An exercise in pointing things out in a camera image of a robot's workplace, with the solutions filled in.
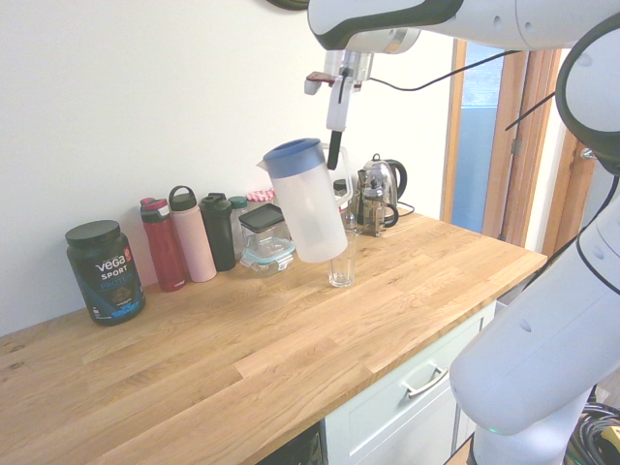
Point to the translucent pitcher with blue lid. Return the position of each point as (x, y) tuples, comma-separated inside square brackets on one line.
[(310, 208)]

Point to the clear faceted drinking glass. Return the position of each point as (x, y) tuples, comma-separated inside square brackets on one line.
[(341, 271)]

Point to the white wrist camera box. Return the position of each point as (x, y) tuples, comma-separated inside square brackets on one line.
[(311, 86)]

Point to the pink water bottle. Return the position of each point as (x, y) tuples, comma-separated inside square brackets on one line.
[(194, 242)]

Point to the black round wall object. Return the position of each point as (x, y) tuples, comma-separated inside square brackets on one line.
[(288, 4)]

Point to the red water bottle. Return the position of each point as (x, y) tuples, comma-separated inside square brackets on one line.
[(162, 247)]

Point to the jar with red checkered lid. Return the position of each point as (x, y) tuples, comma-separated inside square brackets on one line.
[(260, 197)]

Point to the glass French press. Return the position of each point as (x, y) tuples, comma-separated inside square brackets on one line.
[(375, 213)]

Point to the black steel dishwasher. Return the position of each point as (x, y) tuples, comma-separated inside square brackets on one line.
[(300, 448)]

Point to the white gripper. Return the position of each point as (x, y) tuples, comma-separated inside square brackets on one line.
[(334, 116)]

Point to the black shaker bottle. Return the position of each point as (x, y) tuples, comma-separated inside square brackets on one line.
[(220, 232)]

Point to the jar with green lid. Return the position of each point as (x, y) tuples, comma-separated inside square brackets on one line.
[(237, 203)]

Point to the white cabinet drawer front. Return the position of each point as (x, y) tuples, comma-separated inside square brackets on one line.
[(387, 426)]

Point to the clear container black square lid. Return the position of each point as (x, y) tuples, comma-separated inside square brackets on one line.
[(261, 217)]

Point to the wooden door frame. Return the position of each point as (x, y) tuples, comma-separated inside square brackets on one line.
[(537, 145)]

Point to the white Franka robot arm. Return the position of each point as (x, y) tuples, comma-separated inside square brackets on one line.
[(533, 315)]

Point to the steel electric kettle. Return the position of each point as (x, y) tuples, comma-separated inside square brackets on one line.
[(390, 184)]

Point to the jar with black lid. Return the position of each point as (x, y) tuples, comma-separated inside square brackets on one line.
[(340, 185)]

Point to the clear glass mug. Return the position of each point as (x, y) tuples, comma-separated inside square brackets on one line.
[(352, 220)]

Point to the glass container teal clip lid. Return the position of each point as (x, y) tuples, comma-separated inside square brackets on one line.
[(269, 257)]

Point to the black protein powder tub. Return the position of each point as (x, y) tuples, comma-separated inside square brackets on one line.
[(106, 276)]

